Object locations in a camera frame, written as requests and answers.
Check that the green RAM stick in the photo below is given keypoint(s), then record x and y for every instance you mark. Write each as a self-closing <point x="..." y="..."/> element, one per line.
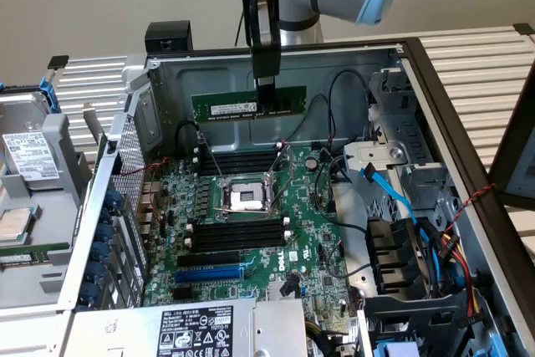
<point x="25" y="247"/>
<point x="225" y="102"/>

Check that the black RAM slot white latches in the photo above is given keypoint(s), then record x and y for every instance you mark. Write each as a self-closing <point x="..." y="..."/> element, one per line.
<point x="238" y="152"/>
<point x="238" y="226"/>
<point x="238" y="238"/>
<point x="238" y="165"/>

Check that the open PC case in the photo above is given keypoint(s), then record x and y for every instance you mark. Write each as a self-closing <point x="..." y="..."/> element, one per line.
<point x="292" y="68"/>

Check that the black plastic block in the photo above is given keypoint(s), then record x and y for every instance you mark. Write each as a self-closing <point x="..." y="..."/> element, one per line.
<point x="167" y="35"/>

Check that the metal socket cover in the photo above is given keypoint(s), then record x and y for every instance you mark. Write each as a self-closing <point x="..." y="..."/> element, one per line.
<point x="289" y="164"/>

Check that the round coin battery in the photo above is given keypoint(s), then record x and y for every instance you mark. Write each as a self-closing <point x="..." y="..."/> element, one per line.
<point x="310" y="162"/>

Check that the metal locking lever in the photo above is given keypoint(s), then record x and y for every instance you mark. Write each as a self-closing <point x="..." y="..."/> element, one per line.
<point x="225" y="209"/>
<point x="213" y="160"/>

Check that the CPU socket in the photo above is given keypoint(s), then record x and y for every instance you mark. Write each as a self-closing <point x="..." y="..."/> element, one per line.
<point x="244" y="198"/>

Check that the green Dell motherboard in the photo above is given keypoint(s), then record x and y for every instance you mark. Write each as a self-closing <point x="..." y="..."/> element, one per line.
<point x="301" y="202"/>

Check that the metal disk bay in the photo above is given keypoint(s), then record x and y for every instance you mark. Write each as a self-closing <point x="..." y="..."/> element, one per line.
<point x="401" y="131"/>

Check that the black table end cap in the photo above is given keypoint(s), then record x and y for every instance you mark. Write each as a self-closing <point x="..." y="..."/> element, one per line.
<point x="524" y="28"/>
<point x="58" y="62"/>

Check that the blue card retainer knob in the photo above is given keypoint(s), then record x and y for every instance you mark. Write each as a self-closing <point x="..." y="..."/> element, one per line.
<point x="104" y="230"/>
<point x="100" y="251"/>
<point x="88" y="293"/>
<point x="113" y="200"/>
<point x="95" y="272"/>

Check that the long black expansion slot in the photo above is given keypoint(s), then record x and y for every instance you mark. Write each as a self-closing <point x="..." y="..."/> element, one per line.
<point x="209" y="259"/>

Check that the blue plastic disk caddy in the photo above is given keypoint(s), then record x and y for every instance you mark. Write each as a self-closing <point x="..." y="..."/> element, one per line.
<point x="49" y="95"/>
<point x="397" y="350"/>

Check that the blue expansion slot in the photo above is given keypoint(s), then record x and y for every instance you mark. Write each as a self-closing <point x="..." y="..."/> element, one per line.
<point x="209" y="276"/>

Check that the black plastic fan shroud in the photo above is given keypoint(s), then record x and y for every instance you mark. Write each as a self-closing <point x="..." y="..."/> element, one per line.
<point x="393" y="248"/>

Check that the silver chipset heat sink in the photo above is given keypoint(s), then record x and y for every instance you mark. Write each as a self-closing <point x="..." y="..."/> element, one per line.
<point x="273" y="290"/>

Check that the short black expansion slot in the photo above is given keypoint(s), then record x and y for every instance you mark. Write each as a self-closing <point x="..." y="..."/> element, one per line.
<point x="186" y="294"/>

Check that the silver hard disk white label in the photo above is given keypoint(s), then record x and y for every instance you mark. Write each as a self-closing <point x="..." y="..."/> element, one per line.
<point x="25" y="156"/>

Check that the grey parts rack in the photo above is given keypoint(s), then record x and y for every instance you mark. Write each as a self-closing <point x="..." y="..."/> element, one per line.
<point x="54" y="215"/>

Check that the black framed panel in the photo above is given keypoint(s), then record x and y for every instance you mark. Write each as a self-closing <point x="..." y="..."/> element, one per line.
<point x="514" y="196"/>

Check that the dark grey disk bay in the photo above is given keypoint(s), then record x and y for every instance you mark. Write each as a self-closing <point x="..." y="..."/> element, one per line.
<point x="418" y="311"/>

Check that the silver CPU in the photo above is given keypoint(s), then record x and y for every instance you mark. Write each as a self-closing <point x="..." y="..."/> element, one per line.
<point x="14" y="225"/>

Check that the silver power supply with label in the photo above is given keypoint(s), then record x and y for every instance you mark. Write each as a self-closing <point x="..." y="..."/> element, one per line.
<point x="125" y="327"/>

